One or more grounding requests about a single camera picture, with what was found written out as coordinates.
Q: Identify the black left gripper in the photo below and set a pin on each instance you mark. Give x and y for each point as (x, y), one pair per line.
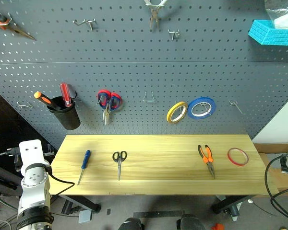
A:
(18, 163)

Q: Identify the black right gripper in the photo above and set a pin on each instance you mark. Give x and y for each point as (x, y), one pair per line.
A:
(285, 163)

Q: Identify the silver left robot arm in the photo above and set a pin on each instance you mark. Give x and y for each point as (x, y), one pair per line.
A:
(34, 191)

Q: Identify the brown cardboard box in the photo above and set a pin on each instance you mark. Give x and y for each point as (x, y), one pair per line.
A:
(273, 153)

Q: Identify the metal pegboard hook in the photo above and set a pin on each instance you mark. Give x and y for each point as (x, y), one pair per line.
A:
(24, 105)
(174, 33)
(85, 22)
(8, 19)
(235, 105)
(148, 100)

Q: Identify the black pen cup holder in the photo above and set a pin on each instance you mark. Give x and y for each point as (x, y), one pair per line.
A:
(67, 117)

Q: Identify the black table leg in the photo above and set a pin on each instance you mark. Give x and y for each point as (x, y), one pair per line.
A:
(230, 202)
(81, 202)

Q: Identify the orange black needle-nose pliers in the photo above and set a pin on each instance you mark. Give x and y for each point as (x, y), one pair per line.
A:
(208, 158)

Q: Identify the grey foot pedal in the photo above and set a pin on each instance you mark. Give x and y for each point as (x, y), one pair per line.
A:
(85, 216)

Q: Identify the small orange object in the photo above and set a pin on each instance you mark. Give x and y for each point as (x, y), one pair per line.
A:
(217, 227)

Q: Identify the blue tape roll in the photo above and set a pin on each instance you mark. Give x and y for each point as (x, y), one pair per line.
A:
(191, 105)

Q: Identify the dark rounded shape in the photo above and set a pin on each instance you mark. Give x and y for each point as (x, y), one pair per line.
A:
(190, 221)
(130, 224)

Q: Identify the yellow tape roll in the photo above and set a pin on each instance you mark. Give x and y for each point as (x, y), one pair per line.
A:
(171, 112)

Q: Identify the turquoise plastic storage bin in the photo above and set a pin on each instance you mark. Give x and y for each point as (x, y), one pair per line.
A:
(271, 36)

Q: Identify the black metal floor bar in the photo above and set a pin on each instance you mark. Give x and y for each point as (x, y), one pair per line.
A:
(158, 214)

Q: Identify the clear plastic bag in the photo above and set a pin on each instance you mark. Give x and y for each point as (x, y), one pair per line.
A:
(283, 14)

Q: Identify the grey perforated pegboard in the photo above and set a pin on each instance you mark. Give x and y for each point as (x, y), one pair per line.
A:
(144, 72)

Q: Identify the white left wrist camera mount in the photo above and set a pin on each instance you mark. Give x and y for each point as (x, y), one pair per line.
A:
(31, 153)

